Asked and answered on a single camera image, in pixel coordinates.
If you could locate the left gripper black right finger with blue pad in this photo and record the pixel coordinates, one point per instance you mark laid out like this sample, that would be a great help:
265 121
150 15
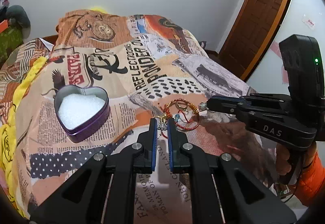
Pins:
206 176

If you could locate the white foam tin lining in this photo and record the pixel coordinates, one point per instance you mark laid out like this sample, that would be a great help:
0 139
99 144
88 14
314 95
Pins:
75 109

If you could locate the gold wire bangle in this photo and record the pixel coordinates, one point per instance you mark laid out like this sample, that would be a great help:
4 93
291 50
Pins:
162 118

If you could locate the purple heart-shaped tin box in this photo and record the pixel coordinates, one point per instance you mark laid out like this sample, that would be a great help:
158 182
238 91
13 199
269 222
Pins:
91 126

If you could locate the yellow smiley cloth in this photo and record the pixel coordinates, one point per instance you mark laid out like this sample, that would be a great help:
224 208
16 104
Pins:
8 132

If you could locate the brown wooden door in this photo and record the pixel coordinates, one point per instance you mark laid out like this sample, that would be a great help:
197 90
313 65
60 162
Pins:
255 25

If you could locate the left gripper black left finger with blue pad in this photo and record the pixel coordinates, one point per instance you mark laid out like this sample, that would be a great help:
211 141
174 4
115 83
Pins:
123 167

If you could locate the orange jacket sleeve forearm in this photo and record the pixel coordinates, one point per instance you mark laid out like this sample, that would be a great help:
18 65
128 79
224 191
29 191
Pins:
311 183

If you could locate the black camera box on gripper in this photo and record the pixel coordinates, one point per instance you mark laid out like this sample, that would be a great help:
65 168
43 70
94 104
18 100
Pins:
302 61

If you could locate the printed newspaper-pattern bedsheet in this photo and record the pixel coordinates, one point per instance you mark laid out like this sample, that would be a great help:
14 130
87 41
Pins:
144 63

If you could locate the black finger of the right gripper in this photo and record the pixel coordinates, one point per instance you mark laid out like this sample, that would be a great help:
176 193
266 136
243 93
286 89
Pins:
225 104

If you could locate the right hand holding gripper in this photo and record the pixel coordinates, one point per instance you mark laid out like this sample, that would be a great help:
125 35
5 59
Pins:
282 157

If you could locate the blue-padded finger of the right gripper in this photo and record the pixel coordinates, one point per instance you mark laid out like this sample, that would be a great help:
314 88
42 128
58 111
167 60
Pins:
245 100

